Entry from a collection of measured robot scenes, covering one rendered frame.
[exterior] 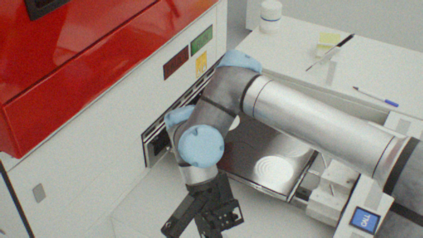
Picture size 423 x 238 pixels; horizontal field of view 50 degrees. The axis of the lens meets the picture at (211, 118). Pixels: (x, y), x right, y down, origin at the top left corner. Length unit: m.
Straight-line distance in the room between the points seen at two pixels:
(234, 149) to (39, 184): 0.54
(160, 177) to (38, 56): 0.63
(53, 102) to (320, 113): 0.45
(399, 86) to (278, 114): 0.76
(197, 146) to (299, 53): 0.82
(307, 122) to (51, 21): 0.44
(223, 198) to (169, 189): 0.32
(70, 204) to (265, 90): 0.53
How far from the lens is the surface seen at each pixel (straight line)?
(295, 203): 1.23
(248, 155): 1.23
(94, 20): 0.85
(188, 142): 0.77
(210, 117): 0.80
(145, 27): 0.98
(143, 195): 1.25
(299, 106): 0.75
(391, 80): 1.48
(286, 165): 1.22
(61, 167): 1.00
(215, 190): 0.96
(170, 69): 1.20
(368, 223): 1.06
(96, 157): 1.07
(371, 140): 0.72
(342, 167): 1.28
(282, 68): 1.45
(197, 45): 1.30
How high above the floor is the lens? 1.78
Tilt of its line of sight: 41 degrees down
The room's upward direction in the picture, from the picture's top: straight up
